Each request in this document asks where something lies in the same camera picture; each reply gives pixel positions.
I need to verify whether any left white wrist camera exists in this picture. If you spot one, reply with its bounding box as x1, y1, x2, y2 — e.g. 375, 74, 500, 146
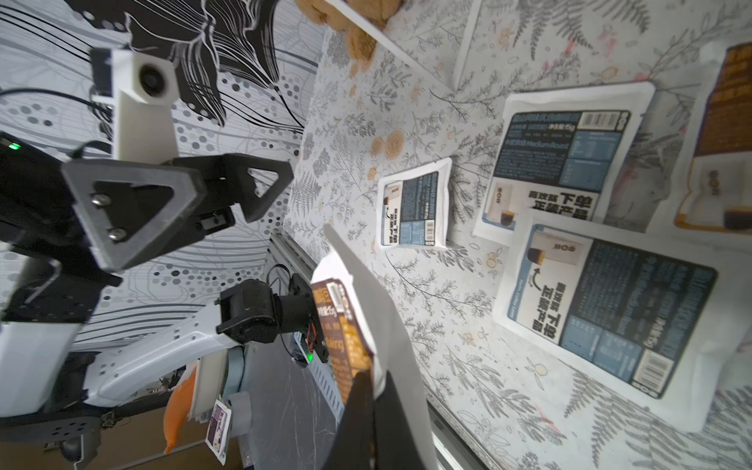
89, 48, 179, 165

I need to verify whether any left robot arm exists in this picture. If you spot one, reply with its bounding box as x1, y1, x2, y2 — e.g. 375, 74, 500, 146
1, 133, 315, 436

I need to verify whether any blue coffee bag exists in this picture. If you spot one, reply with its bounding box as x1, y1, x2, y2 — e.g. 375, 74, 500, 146
493, 210, 751, 432
376, 158, 452, 251
473, 81, 656, 246

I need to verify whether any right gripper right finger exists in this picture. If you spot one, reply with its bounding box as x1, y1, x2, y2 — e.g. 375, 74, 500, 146
374, 373, 425, 470

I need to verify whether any blue coffee bag top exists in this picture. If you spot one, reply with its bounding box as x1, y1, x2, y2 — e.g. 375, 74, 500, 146
473, 81, 656, 246

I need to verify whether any blue coffee bag middle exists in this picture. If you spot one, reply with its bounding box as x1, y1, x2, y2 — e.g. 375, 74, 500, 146
493, 210, 751, 432

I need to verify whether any wooden two-tier shelf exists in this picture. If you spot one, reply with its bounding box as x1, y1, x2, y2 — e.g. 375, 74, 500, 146
329, 0, 483, 93

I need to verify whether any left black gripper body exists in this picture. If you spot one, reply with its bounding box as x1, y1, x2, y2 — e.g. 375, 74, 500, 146
62, 154, 294, 272

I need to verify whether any brown teddy bear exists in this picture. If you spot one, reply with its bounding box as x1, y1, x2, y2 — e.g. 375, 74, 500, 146
295, 0, 403, 62

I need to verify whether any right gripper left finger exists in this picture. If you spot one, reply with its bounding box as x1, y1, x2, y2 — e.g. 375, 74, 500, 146
321, 372, 374, 470

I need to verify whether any blue coffee bag left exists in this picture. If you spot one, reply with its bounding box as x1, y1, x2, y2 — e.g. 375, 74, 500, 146
376, 158, 452, 251

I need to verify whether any brown coffee bag front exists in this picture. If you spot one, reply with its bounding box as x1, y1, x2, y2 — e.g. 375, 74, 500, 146
311, 225, 438, 469

